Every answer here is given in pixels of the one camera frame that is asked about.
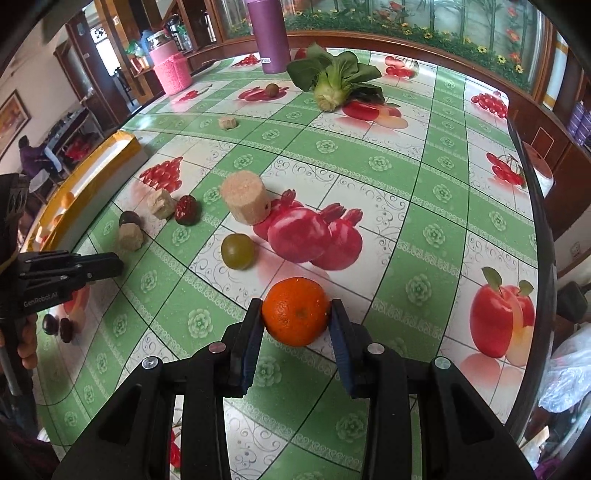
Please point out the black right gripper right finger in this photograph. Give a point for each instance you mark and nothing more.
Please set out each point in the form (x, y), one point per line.
(349, 344)

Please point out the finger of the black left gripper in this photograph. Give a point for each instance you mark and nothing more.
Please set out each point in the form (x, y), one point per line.
(94, 267)

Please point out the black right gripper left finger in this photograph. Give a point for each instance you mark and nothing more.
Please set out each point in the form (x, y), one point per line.
(243, 341)

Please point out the orange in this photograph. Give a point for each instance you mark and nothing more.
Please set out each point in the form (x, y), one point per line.
(296, 311)

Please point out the beige cut block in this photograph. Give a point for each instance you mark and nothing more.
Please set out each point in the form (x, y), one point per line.
(160, 204)

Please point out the green plum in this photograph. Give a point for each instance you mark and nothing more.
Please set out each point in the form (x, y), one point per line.
(237, 251)

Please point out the left hand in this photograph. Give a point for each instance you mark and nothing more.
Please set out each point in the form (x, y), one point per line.
(27, 348)

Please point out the small beige block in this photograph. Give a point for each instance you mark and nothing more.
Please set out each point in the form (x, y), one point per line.
(130, 237)

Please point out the dark plum near gripper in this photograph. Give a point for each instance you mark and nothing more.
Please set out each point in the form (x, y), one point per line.
(50, 325)

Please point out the dark purple plum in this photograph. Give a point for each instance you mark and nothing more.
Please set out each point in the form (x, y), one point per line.
(129, 217)

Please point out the dark date fruit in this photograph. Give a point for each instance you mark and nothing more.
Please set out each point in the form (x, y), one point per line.
(66, 330)

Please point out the yellow rimmed white tray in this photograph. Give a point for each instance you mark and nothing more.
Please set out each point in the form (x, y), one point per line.
(73, 206)

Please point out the red jujube date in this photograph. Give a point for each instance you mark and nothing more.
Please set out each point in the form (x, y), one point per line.
(187, 211)

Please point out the seated person in purple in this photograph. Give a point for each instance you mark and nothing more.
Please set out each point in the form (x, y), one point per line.
(35, 159)

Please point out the green fruit tablecloth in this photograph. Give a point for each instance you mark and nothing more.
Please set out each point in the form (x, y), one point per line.
(372, 203)

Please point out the large beige cylinder block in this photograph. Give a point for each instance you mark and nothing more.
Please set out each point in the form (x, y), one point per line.
(246, 197)

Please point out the small beige far chunk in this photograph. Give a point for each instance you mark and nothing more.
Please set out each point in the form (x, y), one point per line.
(227, 122)

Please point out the pink knitted cover bottle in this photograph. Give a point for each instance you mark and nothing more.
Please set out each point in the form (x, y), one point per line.
(171, 68)

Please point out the small green fruit far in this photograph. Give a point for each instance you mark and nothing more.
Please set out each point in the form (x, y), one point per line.
(272, 90)

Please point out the green bok choy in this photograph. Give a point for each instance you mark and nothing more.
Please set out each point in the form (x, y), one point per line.
(335, 80)

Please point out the purple thermos bottle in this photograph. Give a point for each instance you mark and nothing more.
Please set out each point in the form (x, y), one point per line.
(270, 32)

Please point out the framed wall picture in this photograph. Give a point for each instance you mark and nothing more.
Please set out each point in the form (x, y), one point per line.
(13, 117)

